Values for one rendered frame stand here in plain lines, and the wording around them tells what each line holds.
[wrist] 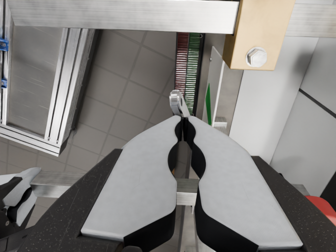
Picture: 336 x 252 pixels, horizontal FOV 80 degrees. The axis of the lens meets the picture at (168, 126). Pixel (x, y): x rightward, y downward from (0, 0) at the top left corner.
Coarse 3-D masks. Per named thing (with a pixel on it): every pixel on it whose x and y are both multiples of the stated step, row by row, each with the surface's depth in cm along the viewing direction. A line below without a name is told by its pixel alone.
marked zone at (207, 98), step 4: (208, 84) 36; (208, 88) 36; (208, 92) 35; (208, 96) 35; (208, 100) 35; (208, 104) 35; (208, 108) 35; (208, 112) 34; (208, 116) 34; (208, 120) 34
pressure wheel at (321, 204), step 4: (308, 196) 28; (312, 196) 28; (316, 196) 28; (312, 200) 27; (316, 200) 27; (320, 200) 27; (324, 200) 28; (316, 204) 27; (320, 204) 27; (324, 204) 27; (328, 204) 27; (320, 208) 26; (324, 208) 26; (328, 208) 27; (332, 208) 27; (324, 212) 26; (328, 212) 26; (332, 212) 26; (328, 216) 25; (332, 216) 25; (332, 220) 25
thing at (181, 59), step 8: (184, 32) 34; (184, 40) 34; (184, 48) 35; (184, 56) 36; (176, 64) 36; (184, 64) 36; (176, 72) 37; (184, 72) 37; (176, 80) 38; (184, 80) 38; (176, 88) 39
